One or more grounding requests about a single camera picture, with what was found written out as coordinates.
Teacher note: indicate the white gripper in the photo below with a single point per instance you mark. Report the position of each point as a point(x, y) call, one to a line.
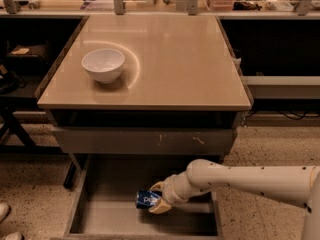
point(169, 187)

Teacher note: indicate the blue pepsi can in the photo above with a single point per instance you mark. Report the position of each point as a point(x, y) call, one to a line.
point(146, 199)

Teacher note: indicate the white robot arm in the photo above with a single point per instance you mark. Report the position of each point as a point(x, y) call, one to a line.
point(295, 185)

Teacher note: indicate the open middle drawer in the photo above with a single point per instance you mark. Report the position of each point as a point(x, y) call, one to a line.
point(105, 204)

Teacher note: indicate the closed top drawer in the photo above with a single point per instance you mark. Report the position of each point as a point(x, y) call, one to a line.
point(103, 140)

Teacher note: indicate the grey drawer cabinet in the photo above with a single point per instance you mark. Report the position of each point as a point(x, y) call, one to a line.
point(178, 74)

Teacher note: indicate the white ceramic bowl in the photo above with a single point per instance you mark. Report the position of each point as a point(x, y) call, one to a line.
point(104, 65)

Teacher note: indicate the white shoe lower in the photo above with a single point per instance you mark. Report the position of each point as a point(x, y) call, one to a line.
point(13, 236)

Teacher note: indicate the white shoe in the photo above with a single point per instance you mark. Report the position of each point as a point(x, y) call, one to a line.
point(4, 211)
point(13, 236)

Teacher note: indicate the white shoe upper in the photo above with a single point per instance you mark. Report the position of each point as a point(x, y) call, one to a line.
point(4, 211)

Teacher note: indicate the black stool frame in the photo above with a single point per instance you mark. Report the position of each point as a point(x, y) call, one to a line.
point(13, 116)

